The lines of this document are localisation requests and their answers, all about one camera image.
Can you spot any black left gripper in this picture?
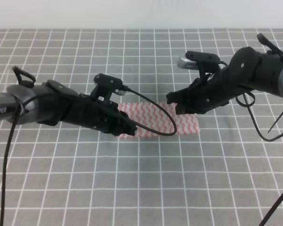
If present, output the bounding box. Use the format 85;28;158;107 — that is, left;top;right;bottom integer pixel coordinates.
60;95;137;136

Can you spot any black left camera cable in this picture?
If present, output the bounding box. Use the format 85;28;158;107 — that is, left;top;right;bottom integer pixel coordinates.
0;87;177;226

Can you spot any black right camera cable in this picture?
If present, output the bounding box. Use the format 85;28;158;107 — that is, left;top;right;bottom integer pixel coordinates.
219;61;283;226

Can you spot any pink white wavy towel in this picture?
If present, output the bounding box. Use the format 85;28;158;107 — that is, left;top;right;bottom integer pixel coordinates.
118;102;200;135

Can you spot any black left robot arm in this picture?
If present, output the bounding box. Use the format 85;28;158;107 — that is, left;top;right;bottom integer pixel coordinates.
0;66;137;136

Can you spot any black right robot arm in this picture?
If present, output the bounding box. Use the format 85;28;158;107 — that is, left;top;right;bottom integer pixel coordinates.
166;33;283;114

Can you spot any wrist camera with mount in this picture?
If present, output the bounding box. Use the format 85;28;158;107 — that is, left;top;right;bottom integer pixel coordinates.
176;51;221;78
90;73;126;104

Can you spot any black camera cable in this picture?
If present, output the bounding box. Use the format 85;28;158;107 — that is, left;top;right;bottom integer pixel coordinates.
0;87;177;226
219;61;283;226

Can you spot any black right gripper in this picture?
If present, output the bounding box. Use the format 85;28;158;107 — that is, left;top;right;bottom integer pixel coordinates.
166;70;241;115

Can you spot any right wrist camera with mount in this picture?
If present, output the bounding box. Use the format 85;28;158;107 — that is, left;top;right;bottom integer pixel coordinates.
176;51;221;78

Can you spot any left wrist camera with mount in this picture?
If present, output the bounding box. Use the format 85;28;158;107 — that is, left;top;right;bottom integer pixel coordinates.
90;73;126;104

